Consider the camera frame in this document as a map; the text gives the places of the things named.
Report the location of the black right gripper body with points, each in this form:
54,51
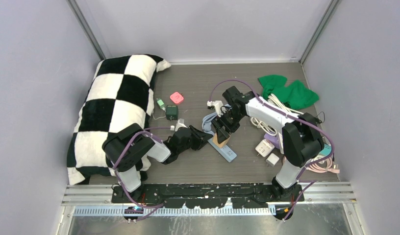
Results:
229,120

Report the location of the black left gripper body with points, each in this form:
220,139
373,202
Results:
196,139

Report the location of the orange cube adapter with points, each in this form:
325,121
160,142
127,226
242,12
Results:
221,138

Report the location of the dark green cube adapter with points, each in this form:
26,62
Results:
171,112

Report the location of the white tiger cube socket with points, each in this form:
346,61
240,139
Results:
264,148

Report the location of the pink small plug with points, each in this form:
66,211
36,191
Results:
176,98

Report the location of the light green small plug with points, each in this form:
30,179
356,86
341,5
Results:
161,104

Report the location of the white charger plug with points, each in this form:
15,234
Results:
272,159

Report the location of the light blue power strip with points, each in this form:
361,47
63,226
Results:
226,152

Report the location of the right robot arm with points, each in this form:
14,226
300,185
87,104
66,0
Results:
300,139

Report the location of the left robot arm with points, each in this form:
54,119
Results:
126,149

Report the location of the pink round socket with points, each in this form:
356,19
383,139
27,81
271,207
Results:
306,165

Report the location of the purple power strip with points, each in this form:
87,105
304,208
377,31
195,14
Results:
273,139

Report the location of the green cloth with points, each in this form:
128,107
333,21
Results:
295,96

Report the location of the black white checkered pillow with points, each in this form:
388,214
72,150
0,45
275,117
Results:
121,94

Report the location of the teal power strip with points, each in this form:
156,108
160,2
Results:
326,151

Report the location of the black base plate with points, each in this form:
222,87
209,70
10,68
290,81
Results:
206,196

